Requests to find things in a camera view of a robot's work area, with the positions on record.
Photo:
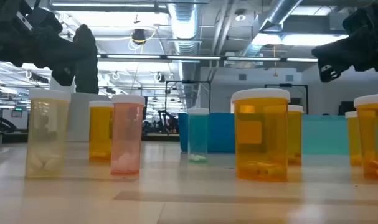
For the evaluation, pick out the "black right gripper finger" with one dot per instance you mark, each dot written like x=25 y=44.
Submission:
x=327 y=76
x=335 y=54

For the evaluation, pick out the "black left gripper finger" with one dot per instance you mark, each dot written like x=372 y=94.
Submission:
x=64 y=74
x=64 y=51

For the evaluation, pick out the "clear pill bottle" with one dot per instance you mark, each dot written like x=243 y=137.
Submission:
x=47 y=130

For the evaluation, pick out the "small amber pill bottle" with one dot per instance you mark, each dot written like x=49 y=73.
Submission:
x=100 y=130
x=353 y=137

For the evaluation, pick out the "pink pill bottle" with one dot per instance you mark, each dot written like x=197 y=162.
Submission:
x=126 y=133

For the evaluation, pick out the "teal pill bottle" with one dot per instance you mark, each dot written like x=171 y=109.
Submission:
x=198 y=133

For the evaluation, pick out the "black background robot arm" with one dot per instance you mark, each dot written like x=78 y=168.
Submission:
x=163 y=116

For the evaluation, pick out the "dark blue plastic bin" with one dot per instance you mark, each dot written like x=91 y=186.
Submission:
x=220 y=133

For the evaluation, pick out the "green cactus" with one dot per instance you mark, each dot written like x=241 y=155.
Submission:
x=87 y=77

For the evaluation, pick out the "long ceiling light strip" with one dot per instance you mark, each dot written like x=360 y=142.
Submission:
x=300 y=59
x=254 y=58
x=193 y=57
x=134 y=57

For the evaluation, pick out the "bright ceiling light panel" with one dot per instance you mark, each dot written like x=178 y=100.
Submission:
x=300 y=40

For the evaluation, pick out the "white hexagonal planter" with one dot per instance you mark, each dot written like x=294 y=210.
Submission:
x=79 y=118

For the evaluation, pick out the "brass hanging pendant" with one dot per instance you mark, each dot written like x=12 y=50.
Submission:
x=275 y=74

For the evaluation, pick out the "green exit sign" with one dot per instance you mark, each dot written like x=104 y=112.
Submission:
x=18 y=109

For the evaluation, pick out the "black ceiling spotlight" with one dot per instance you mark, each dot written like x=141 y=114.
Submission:
x=139 y=35

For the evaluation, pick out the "black curved bar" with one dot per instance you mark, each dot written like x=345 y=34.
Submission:
x=5 y=124

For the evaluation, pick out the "round white ceiling fixture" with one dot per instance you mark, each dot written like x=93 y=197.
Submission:
x=240 y=17

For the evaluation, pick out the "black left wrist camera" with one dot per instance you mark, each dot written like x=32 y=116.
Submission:
x=48 y=21

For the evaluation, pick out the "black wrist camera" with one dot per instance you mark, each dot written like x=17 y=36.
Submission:
x=48 y=21
x=355 y=23

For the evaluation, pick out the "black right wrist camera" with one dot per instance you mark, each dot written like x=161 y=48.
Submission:
x=355 y=23

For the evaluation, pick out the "grey wall vent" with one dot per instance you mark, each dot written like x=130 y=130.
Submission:
x=289 y=77
x=242 y=77

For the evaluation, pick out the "silver ventilation duct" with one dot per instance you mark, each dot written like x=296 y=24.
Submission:
x=184 y=18
x=279 y=12

